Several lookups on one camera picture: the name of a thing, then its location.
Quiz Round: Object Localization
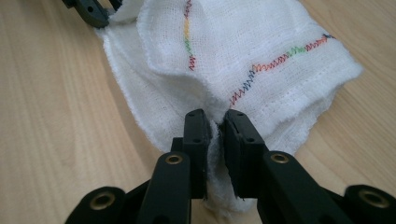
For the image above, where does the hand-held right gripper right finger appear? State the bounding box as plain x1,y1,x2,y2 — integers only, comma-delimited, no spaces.
221,108,353,224

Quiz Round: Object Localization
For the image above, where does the white cloth with coloured stitching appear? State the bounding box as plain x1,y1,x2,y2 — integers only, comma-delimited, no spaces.
94,0,365,219

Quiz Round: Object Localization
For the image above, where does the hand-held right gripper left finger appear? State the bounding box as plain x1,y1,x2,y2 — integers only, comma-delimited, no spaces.
135,108,214,224

